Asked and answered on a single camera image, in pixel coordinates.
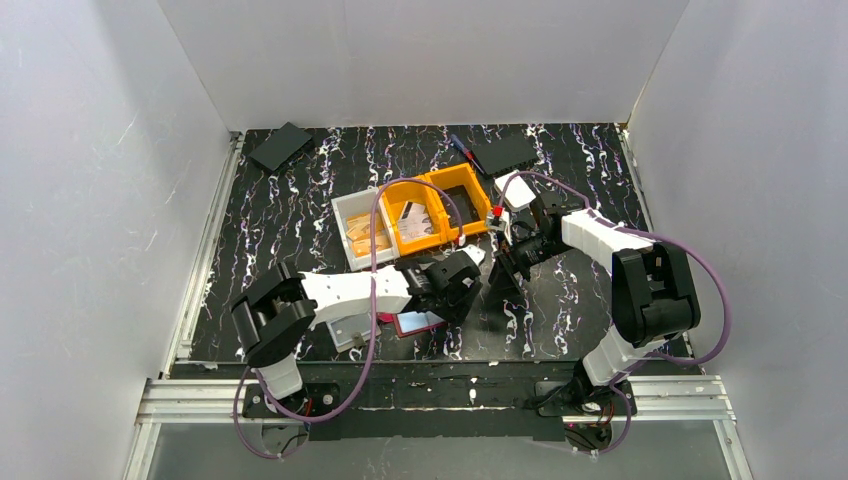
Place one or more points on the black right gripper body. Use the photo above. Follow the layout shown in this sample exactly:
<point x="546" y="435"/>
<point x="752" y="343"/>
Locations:
<point x="505" y="263"/>

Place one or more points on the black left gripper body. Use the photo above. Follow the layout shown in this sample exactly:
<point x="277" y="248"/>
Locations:
<point x="460" y="285"/>

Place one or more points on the red card holder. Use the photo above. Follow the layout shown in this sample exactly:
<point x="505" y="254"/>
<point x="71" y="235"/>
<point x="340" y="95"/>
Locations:
<point x="411" y="323"/>

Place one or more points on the grey card holder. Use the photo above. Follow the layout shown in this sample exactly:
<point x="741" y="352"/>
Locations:
<point x="350" y="332"/>

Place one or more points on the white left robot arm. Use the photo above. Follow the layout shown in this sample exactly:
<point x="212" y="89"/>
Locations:
<point x="273" y="314"/>

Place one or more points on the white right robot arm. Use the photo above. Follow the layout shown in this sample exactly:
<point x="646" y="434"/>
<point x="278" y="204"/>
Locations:
<point x="653" y="298"/>

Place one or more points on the white VIP card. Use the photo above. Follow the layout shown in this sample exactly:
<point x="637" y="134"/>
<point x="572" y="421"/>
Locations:
<point x="414" y="222"/>

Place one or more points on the black card in bin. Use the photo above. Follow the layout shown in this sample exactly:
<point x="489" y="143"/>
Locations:
<point x="462" y="199"/>

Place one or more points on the yellow bin with black card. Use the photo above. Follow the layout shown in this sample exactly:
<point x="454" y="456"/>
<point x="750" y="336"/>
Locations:
<point x="461" y="184"/>

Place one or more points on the yellow bin with white cards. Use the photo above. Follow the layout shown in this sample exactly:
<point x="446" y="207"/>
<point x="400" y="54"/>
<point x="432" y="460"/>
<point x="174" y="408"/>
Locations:
<point x="396" y="195"/>

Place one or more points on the gold VIP card top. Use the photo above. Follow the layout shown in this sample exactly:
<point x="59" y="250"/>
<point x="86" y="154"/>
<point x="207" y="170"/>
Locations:
<point x="359" y="226"/>

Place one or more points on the white small box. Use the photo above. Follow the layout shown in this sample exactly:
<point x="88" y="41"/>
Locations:
<point x="518" y="196"/>

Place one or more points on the black flat box right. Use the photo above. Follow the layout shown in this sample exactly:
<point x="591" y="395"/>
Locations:
<point x="505" y="155"/>

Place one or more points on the black flat box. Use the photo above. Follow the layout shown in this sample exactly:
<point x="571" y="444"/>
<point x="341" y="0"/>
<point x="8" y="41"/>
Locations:
<point x="505" y="155"/>
<point x="281" y="148"/>

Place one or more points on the white plastic bin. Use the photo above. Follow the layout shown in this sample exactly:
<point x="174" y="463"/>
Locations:
<point x="352" y="213"/>

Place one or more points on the blue red pen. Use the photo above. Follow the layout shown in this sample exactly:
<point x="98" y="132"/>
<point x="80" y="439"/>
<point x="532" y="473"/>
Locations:
<point x="462" y="149"/>

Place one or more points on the black flat box left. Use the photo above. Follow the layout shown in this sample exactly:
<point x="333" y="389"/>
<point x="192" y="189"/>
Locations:
<point x="281" y="148"/>

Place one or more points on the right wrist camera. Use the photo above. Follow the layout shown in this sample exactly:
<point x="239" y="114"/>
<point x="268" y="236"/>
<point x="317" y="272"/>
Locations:
<point x="499" y="223"/>

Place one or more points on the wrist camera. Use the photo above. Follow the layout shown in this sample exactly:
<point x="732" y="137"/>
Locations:
<point x="475" y="253"/>
<point x="499" y="223"/>

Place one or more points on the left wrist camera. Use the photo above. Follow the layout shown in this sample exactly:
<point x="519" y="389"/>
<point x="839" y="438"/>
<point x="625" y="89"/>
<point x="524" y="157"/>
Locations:
<point x="475" y="253"/>

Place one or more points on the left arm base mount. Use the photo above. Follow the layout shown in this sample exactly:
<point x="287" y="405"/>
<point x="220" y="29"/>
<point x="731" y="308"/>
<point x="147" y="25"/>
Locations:
<point x="314" y="399"/>

